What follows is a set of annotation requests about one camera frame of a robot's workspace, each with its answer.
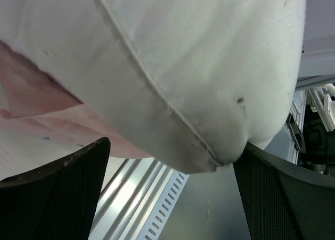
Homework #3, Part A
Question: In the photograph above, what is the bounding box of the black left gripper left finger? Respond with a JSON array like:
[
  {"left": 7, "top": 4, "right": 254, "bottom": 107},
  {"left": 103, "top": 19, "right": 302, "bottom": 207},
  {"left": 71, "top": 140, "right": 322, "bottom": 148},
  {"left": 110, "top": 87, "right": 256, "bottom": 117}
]
[{"left": 1, "top": 137, "right": 110, "bottom": 239}]

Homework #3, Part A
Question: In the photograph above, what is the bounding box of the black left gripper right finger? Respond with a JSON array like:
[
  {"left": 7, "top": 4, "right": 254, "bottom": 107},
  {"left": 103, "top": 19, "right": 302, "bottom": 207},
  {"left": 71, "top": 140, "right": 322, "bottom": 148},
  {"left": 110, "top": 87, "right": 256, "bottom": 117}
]
[{"left": 233, "top": 143, "right": 334, "bottom": 239}]

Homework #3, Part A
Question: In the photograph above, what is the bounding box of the purple Elsa pillowcase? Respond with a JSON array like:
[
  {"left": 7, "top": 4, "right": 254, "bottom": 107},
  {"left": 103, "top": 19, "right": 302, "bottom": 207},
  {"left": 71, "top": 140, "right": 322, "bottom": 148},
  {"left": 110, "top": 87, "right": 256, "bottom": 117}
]
[{"left": 0, "top": 39, "right": 155, "bottom": 159}]

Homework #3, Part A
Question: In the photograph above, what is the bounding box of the white pillow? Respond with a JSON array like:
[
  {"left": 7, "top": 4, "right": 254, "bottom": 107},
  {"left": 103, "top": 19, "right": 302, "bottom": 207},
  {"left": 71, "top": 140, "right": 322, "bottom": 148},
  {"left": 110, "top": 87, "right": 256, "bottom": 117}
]
[{"left": 1, "top": 0, "right": 306, "bottom": 176}]

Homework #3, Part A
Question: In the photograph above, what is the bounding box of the aluminium front rail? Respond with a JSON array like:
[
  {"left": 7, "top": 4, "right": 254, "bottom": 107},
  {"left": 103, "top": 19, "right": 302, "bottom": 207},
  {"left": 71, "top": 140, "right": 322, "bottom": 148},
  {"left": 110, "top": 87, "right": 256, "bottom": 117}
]
[{"left": 89, "top": 158, "right": 173, "bottom": 239}]

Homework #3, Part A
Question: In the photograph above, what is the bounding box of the white slotted cable duct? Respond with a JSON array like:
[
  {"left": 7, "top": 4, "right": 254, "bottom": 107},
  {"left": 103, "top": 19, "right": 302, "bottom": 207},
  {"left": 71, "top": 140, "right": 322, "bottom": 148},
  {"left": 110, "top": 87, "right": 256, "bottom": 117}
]
[{"left": 136, "top": 171, "right": 189, "bottom": 240}]

